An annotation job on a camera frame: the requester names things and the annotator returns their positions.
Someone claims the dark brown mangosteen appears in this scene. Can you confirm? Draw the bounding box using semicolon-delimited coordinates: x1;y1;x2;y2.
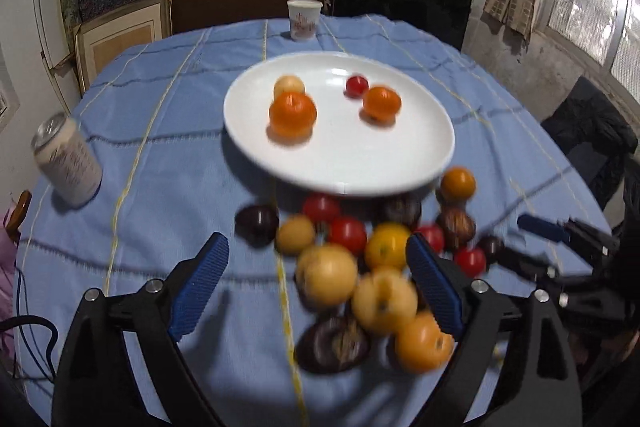
436;207;476;250
294;317;372;375

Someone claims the framed picture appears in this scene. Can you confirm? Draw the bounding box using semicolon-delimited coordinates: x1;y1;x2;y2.
74;0;173;90

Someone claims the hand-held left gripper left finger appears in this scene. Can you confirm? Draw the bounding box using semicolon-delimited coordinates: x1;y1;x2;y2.
50;232;231;427

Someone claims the white oval plate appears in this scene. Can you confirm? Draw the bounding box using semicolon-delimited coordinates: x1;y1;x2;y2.
223;52;456;196

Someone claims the red cherry tomato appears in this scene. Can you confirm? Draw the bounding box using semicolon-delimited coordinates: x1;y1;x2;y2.
327;217;367;255
454;247;487;275
414;224;446;255
302;193;342;224
345;75;370;98

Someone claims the blue cable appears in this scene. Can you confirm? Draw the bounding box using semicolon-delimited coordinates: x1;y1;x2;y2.
15;267;28;378

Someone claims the lumpy pale yellow fruit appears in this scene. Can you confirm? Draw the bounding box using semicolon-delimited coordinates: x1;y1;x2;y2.
273;75;306;100

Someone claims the wooden chair back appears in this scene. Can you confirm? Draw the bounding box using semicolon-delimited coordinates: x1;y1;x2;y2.
5;189;33;248

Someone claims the black panel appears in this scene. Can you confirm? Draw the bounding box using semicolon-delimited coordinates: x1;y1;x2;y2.
332;0;473;52

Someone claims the pink cloth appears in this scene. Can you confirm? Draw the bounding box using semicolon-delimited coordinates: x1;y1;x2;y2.
0;207;21;358

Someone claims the large orange mandarin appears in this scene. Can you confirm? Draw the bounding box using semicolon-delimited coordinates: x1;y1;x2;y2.
268;91;318;138

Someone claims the black cable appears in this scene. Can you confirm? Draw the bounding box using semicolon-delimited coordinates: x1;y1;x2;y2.
0;314;58;380

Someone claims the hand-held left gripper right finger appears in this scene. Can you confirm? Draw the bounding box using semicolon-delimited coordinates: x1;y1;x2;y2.
405;232;586;427

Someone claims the white drink can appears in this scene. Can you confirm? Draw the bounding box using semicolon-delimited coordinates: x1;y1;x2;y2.
32;113;104;208

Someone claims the blue checked tablecloth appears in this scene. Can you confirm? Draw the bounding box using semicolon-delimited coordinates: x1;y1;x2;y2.
12;13;621;427

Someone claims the white board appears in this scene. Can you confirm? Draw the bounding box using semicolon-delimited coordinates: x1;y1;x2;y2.
32;0;83;98

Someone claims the tan orange persimmon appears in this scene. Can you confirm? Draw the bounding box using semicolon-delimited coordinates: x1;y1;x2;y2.
394;311;455;374

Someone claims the dark purple plum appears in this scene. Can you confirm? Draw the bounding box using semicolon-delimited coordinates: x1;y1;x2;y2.
235;204;280;244
477;234;505;260

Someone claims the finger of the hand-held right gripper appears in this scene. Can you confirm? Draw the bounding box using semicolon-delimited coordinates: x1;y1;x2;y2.
494;247;563;285
516;213;621;260

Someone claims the large pale yellow fruit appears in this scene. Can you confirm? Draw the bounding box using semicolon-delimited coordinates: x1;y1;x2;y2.
295;244;359;308
351;268;418;337

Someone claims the white paper cup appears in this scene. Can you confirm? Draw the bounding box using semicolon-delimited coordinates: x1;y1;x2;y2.
287;0;322;42

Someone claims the black chair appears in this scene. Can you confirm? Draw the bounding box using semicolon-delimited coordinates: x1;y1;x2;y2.
540;76;638;208

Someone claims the small yellow loquat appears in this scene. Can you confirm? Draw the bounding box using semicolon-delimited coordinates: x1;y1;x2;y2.
275;214;317;255

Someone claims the yellow-orange round fruit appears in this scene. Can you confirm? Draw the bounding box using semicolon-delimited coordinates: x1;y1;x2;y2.
440;167;477;202
364;223;412;272

